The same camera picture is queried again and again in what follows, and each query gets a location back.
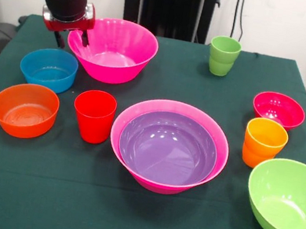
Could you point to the orange cup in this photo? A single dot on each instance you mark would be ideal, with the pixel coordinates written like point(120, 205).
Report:
point(262, 144)

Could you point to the dark green tablecloth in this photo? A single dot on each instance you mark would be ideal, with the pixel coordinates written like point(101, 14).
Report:
point(69, 194)

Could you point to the small magenta bowl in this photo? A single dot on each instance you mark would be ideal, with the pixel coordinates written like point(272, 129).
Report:
point(279, 112)

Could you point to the light green bowl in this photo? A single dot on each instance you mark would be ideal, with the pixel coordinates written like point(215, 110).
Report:
point(287, 207)

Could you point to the large pink bowl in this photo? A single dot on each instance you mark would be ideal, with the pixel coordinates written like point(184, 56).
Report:
point(111, 63)
point(176, 106)

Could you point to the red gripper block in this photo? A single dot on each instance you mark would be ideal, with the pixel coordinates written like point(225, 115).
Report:
point(67, 26)

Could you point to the blue bowl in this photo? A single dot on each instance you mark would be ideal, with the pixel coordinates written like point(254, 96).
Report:
point(48, 73)

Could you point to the red cup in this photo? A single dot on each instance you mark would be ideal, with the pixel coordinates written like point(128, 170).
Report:
point(93, 122)

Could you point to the orange-red bowl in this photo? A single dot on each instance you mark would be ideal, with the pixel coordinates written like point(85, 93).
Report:
point(23, 116)

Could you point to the light green cup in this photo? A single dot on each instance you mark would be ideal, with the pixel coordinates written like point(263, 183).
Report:
point(224, 58)

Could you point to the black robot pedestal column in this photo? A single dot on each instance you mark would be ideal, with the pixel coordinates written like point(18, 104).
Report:
point(165, 5)

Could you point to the purple bowl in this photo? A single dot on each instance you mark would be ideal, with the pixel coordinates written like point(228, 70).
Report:
point(167, 152)

